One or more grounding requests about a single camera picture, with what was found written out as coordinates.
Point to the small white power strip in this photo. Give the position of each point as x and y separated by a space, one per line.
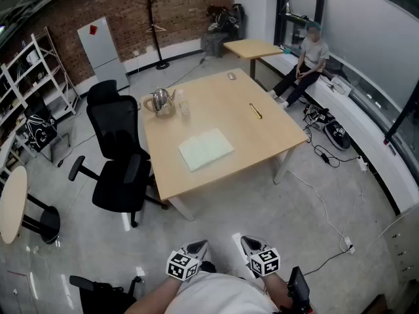
362 163

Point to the black coat rack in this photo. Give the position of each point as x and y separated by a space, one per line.
154 28

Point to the black power adapter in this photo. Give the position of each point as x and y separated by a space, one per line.
325 157

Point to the white refrigerator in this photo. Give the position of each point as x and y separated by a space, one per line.
103 54

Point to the person's left forearm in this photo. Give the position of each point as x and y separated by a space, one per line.
157 294

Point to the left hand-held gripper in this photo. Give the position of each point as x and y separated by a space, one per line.
183 265

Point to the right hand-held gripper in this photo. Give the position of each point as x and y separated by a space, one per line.
265 262

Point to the white notebook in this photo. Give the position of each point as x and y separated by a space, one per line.
206 149

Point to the pile of black bags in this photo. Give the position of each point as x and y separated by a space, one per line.
226 18

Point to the black bag with white print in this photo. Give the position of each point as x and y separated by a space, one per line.
41 131

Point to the person's right forearm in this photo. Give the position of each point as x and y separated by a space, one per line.
278 288

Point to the black and white device case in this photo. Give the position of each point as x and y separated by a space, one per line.
338 135

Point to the patterned fabric stool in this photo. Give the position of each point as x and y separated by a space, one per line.
212 44

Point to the white cabinet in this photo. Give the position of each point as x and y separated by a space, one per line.
404 247

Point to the white metal shelf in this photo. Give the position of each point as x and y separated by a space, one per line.
36 74

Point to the black mesh office chair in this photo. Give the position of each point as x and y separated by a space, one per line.
116 132

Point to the black chair with armrest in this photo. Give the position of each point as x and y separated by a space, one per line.
98 294

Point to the black handheld monitor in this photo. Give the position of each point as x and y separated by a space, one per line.
299 286

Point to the round wooden side table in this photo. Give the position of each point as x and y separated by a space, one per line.
13 204

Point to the white window bench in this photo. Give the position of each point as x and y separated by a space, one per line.
360 126

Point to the rectangular wooden table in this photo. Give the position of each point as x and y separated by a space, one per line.
252 48

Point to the person's white shirt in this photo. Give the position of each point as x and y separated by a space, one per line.
222 294

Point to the small teal object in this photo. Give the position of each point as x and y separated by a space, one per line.
287 50

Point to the white table leg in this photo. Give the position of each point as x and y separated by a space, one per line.
283 167
182 208

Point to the gold pen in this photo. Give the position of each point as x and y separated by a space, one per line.
255 110

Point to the white box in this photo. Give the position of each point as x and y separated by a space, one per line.
340 85

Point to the black slanted pole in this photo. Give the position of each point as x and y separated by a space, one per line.
401 116

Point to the clear glass cup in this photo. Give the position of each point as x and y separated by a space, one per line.
185 109

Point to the grey computer mouse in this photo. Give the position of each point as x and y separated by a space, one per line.
232 76

